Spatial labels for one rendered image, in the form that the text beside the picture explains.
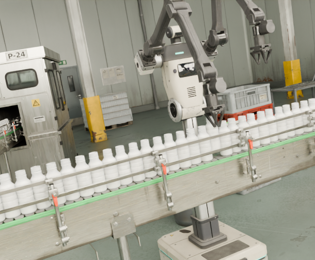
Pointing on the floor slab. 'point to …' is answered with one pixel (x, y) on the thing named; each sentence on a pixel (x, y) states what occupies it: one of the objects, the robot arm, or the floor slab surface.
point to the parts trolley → (298, 88)
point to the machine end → (28, 109)
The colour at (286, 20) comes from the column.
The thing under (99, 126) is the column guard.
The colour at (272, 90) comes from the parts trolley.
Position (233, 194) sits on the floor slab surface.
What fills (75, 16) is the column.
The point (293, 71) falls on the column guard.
